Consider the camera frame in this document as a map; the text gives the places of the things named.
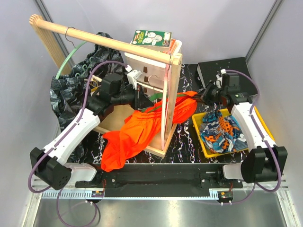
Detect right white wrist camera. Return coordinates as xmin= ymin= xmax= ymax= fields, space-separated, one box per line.
xmin=214 ymin=69 xmax=226 ymax=88

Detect white drawer unit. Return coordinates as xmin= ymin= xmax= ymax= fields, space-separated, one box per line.
xmin=125 ymin=40 xmax=182 ymax=96

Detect dark grey patterned shorts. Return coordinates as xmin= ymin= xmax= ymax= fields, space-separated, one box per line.
xmin=49 ymin=32 xmax=125 ymax=164

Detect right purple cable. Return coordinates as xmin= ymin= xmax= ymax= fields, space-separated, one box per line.
xmin=219 ymin=68 xmax=284 ymax=205

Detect purple cable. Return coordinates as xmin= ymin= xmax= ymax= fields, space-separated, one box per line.
xmin=28 ymin=61 xmax=128 ymax=227
xmin=219 ymin=68 xmax=284 ymax=205

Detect light green hanger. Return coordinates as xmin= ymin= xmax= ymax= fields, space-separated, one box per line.
xmin=55 ymin=26 xmax=87 ymax=79

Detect black marbled mat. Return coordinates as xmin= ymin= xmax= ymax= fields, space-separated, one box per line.
xmin=81 ymin=64 xmax=248 ymax=164

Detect patterned blue orange shorts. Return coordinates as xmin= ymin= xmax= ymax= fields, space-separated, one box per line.
xmin=199 ymin=110 xmax=248 ymax=154

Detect pink hanger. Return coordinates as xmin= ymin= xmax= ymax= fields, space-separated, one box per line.
xmin=160 ymin=52 xmax=172 ymax=150

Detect dark green hanger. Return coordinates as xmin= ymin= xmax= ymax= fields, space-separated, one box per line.
xmin=142 ymin=74 xmax=190 ymax=114

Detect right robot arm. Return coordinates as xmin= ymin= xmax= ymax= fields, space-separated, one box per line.
xmin=194 ymin=70 xmax=287 ymax=188

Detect orange book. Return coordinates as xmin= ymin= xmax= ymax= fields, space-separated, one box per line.
xmin=166 ymin=39 xmax=177 ymax=54

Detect wooden clothes rack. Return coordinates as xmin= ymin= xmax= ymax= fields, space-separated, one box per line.
xmin=29 ymin=14 xmax=182 ymax=157

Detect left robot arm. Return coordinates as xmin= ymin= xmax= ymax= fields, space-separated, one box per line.
xmin=28 ymin=73 xmax=153 ymax=192

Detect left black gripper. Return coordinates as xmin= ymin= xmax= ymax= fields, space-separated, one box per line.
xmin=111 ymin=83 xmax=154 ymax=110

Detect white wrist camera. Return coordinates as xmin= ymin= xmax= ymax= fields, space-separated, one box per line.
xmin=214 ymin=69 xmax=226 ymax=88
xmin=127 ymin=70 xmax=142 ymax=90

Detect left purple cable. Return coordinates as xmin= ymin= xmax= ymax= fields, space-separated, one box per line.
xmin=28 ymin=61 xmax=128 ymax=227

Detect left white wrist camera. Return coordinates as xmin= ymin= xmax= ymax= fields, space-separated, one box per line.
xmin=127 ymin=70 xmax=142 ymax=90

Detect green book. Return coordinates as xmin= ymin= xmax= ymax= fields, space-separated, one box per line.
xmin=130 ymin=29 xmax=172 ymax=49

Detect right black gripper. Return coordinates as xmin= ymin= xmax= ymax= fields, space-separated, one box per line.
xmin=192 ymin=80 xmax=227 ymax=107

